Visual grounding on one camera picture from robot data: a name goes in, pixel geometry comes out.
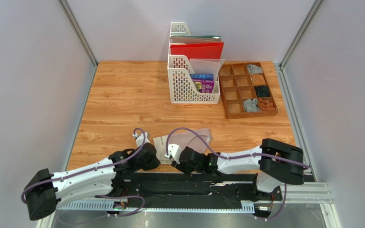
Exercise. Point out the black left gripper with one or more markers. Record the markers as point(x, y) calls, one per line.
point(155, 162)

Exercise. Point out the grey underwear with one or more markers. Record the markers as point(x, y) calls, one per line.
point(251, 105)

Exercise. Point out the red folder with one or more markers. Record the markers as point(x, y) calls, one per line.
point(198, 50)

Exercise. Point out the brown rolled cloth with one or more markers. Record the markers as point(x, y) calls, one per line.
point(258, 79)

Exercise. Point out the translucent plastic folder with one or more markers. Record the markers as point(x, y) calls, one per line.
point(207, 66)

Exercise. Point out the grey rolled cloth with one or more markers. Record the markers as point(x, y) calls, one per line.
point(254, 69)

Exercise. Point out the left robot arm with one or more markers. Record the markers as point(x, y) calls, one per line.
point(48, 191)

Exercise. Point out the black rolled cloth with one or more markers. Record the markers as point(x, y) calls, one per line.
point(262, 91)

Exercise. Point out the orange rolled cloth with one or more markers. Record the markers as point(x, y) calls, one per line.
point(266, 105)

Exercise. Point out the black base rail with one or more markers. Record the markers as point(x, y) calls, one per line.
point(177, 192)

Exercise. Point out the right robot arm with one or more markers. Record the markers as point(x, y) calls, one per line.
point(277, 162)

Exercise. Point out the pink underwear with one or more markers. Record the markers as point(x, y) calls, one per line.
point(182, 139)

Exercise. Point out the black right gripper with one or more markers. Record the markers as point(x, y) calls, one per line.
point(179, 159)

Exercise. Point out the purple book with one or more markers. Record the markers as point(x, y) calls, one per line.
point(204, 86)

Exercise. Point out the wooden compartment tray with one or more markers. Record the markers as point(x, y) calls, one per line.
point(236, 86)

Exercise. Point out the blue book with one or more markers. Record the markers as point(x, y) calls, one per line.
point(202, 76)

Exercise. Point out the white file organizer rack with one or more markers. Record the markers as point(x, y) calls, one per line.
point(181, 86)

